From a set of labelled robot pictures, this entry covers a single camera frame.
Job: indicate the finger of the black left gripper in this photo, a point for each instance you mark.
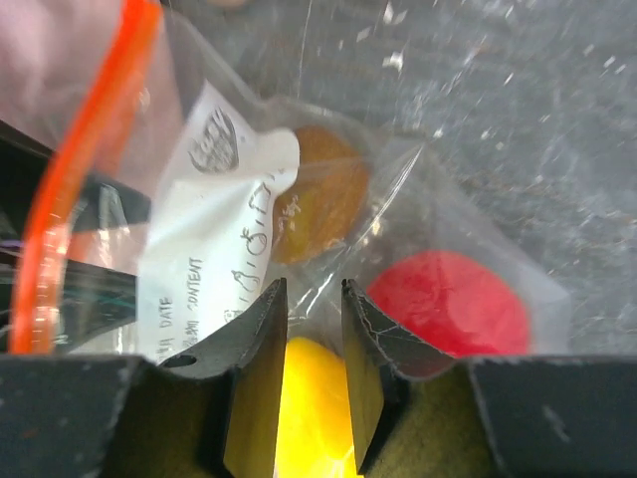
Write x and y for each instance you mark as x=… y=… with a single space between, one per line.
x=97 y=303

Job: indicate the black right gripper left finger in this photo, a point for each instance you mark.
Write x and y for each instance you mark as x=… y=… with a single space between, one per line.
x=211 y=411

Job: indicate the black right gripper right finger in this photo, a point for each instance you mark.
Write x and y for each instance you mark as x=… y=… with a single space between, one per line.
x=417 y=412

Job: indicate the yellow fake pear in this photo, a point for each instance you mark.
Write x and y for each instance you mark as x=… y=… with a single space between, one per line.
x=314 y=433

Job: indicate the clear zip top bag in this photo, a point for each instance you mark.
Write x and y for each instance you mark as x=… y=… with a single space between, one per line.
x=185 y=302

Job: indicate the red fake tomato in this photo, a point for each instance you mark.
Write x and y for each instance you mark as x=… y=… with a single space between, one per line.
x=454 y=303

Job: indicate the brown fake bread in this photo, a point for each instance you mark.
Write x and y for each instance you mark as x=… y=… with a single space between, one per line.
x=318 y=211

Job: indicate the pink purple printed cloth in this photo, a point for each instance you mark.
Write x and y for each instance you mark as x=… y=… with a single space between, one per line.
x=68 y=62

